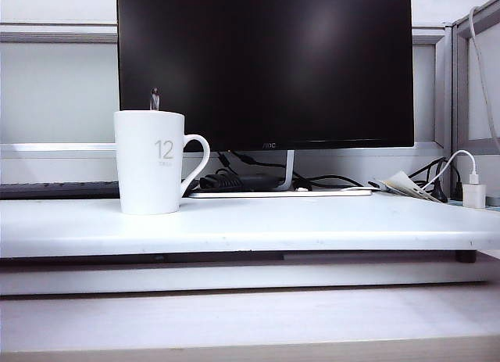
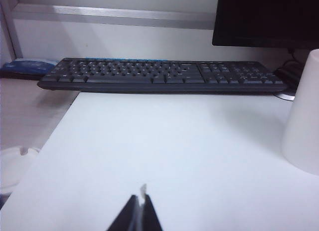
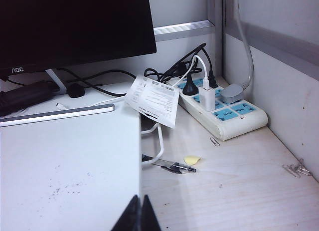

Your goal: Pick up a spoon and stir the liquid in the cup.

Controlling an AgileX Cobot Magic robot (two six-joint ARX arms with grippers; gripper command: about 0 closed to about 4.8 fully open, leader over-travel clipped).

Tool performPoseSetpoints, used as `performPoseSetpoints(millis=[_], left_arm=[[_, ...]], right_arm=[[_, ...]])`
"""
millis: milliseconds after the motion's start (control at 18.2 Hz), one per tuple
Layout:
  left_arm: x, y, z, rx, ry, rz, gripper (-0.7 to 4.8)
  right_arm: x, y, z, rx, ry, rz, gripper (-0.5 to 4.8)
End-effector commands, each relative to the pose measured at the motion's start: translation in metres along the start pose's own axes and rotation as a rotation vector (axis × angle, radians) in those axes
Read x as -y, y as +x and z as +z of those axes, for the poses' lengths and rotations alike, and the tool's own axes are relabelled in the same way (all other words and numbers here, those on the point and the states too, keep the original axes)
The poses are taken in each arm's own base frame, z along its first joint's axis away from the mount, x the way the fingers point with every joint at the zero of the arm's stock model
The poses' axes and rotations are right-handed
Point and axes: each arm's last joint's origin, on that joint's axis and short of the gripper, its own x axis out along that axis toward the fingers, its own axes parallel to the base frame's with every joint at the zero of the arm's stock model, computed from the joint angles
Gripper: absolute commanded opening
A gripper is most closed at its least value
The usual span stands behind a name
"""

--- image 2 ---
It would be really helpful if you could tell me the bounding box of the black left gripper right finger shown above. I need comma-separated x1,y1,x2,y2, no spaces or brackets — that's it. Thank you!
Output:
140,183,163,231

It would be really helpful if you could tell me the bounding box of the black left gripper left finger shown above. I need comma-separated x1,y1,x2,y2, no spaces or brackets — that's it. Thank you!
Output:
107,195,141,231

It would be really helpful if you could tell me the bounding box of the white cup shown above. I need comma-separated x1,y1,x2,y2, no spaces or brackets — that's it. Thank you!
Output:
281,48,319,176

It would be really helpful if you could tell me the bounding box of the white board mat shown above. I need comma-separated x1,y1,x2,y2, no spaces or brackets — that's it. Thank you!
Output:
0,91,319,231

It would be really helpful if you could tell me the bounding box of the white round plastic object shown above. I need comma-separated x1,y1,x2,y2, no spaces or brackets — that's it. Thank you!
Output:
0,146,41,195

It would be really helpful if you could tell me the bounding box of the black computer keyboard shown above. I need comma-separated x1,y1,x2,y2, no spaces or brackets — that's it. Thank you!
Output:
36,56,289,94

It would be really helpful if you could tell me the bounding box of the silver monitor stand base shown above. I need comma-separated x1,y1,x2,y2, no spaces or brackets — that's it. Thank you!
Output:
276,90,297,102

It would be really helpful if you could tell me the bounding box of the blue tissue pack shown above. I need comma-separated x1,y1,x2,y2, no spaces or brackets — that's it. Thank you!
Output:
0,58,60,80

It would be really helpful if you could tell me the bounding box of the black computer monitor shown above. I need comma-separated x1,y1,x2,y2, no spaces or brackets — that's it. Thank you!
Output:
211,0,319,50

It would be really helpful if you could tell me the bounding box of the black cable bundle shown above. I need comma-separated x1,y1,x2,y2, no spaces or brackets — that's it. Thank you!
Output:
274,48,304,90

